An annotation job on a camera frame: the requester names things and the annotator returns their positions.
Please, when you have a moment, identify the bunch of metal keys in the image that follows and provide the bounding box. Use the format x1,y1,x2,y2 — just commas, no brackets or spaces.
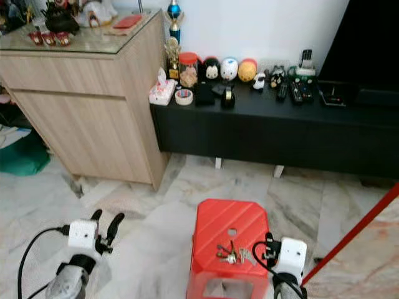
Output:
216,241,257,267

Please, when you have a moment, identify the red plastic stool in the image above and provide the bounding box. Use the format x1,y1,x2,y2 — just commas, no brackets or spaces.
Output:
186,198,277,299

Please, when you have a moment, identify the long red pole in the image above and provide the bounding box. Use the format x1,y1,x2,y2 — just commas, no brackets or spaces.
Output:
300,182,399,288

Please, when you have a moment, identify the green bag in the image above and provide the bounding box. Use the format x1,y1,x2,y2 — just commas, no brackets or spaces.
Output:
0,128,51,177

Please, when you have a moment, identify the light wooden cabinet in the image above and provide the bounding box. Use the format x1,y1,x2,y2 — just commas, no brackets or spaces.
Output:
0,10,170,191

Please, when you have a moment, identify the black low tv console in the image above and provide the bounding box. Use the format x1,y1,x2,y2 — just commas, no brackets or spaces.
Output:
151,85,399,181

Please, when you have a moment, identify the white paper sheet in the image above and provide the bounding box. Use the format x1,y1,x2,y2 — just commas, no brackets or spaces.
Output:
0,125,32,149

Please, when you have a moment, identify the pink white tissue pack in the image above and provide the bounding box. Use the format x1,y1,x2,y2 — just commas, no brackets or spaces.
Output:
149,68,177,106

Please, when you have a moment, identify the black remote control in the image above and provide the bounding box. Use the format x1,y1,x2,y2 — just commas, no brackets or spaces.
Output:
289,80,304,105
277,82,289,103

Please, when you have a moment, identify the white tape roll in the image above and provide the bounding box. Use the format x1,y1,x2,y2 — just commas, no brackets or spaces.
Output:
175,88,195,107

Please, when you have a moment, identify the flat black tray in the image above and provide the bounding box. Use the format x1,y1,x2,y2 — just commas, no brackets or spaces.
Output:
318,85,347,108

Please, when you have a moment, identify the small panda figurine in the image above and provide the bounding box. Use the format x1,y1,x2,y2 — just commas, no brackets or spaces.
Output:
252,71,267,92

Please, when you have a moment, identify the black and white figurine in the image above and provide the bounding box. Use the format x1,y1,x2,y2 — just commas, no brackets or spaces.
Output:
269,65,286,88

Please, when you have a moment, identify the yellow round plush figurine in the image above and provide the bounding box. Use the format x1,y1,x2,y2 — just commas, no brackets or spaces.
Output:
238,58,258,83

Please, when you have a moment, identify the red lid snack jar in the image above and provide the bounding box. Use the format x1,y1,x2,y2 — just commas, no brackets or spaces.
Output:
178,52,201,88

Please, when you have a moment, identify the white round plush figurine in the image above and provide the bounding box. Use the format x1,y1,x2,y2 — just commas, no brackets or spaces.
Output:
221,57,240,82

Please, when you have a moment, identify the small gold trophy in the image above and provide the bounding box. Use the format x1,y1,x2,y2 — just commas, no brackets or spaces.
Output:
165,37,182,80

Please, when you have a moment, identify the black round plush figurine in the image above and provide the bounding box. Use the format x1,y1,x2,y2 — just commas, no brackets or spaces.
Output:
201,57,221,81

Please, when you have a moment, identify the red envelope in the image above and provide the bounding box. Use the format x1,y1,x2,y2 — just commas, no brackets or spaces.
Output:
114,14,143,31

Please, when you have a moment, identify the black pot with sticks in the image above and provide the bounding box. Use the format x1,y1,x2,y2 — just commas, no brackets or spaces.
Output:
43,2,81,34

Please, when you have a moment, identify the white ceramic figurine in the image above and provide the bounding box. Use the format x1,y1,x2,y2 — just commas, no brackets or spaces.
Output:
78,0,118,28

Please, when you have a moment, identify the blue ball trophy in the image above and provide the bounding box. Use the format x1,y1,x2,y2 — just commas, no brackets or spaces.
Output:
165,0,185,44

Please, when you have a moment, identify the black television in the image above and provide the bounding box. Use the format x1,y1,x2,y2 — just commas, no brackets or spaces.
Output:
318,0,399,89

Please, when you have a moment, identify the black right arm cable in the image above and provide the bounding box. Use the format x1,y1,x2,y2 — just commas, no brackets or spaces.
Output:
252,241,279,276

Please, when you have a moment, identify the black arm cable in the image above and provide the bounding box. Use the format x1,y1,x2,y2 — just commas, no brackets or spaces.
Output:
17,225,71,299
252,241,279,276

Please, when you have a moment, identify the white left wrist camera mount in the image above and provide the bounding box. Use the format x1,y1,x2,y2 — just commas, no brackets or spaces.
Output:
69,219,99,254

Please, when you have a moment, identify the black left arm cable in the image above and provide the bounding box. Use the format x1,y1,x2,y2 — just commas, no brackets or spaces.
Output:
17,225,71,299

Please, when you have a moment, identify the cordless phone on base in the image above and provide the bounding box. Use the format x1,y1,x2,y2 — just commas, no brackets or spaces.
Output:
296,49,317,78

